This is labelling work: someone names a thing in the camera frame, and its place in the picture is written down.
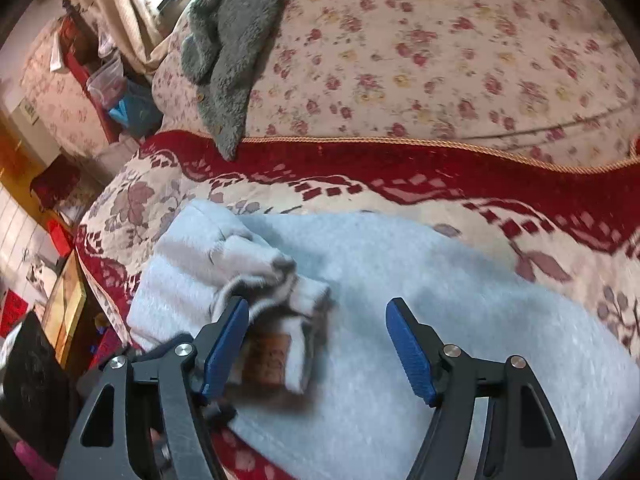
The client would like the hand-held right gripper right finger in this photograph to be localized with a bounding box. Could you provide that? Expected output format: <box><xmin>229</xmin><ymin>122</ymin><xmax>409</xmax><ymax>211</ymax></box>
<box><xmin>385</xmin><ymin>297</ymin><xmax>574</xmax><ymax>480</ymax></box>

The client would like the floral pink bedsheet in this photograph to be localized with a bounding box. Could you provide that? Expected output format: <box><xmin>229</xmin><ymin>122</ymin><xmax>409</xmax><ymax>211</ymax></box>
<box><xmin>150</xmin><ymin>0</ymin><xmax>640</xmax><ymax>175</ymax></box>

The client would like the floral covered cabinet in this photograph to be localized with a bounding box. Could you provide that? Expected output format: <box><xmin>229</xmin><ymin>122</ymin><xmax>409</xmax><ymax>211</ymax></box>
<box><xmin>20</xmin><ymin>17</ymin><xmax>120</xmax><ymax>159</ymax></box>

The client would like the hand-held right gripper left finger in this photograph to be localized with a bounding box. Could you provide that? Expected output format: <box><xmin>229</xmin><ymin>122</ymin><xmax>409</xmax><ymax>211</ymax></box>
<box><xmin>56</xmin><ymin>296</ymin><xmax>250</xmax><ymax>480</ymax></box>

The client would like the clear plastic container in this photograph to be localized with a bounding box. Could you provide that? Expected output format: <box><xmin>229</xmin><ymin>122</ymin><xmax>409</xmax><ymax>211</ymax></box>
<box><xmin>86</xmin><ymin>52</ymin><xmax>127</xmax><ymax>111</ymax></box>

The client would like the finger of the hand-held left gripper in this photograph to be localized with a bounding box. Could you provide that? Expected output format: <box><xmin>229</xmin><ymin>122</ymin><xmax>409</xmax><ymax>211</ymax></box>
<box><xmin>200</xmin><ymin>389</ymin><xmax>313</xmax><ymax>428</ymax></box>

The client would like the blue plastic bag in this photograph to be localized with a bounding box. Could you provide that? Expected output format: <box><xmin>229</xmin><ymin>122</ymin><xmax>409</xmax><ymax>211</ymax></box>
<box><xmin>107</xmin><ymin>80</ymin><xmax>164</xmax><ymax>139</ymax></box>

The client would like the red floral plush blanket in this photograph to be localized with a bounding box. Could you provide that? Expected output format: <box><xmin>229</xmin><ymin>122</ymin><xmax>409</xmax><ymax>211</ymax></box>
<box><xmin>75</xmin><ymin>130</ymin><xmax>640</xmax><ymax>480</ymax></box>

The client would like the wooden framed board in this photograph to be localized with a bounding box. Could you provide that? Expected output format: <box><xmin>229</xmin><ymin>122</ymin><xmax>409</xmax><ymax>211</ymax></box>
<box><xmin>42</xmin><ymin>250</ymin><xmax>90</xmax><ymax>367</ymax></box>

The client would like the dark red stool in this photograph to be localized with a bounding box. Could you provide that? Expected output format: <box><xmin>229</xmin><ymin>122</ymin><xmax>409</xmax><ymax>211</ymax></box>
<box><xmin>30</xmin><ymin>155</ymin><xmax>84</xmax><ymax>212</ymax></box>

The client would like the beige curtain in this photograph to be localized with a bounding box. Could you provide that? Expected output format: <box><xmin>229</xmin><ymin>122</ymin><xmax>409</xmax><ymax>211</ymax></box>
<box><xmin>59</xmin><ymin>0</ymin><xmax>213</xmax><ymax>77</ymax></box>

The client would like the pink object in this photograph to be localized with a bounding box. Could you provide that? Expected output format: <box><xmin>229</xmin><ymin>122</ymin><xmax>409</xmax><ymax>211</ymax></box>
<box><xmin>14</xmin><ymin>440</ymin><xmax>57</xmax><ymax>480</ymax></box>

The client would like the black flat object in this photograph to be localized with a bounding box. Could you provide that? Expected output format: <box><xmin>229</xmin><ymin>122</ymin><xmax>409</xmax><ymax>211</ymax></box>
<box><xmin>0</xmin><ymin>310</ymin><xmax>77</xmax><ymax>467</ymax></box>

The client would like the grey-green fuzzy garment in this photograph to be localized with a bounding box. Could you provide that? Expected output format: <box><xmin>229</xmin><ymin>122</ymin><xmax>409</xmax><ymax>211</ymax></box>
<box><xmin>180</xmin><ymin>0</ymin><xmax>304</xmax><ymax>162</ymax></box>

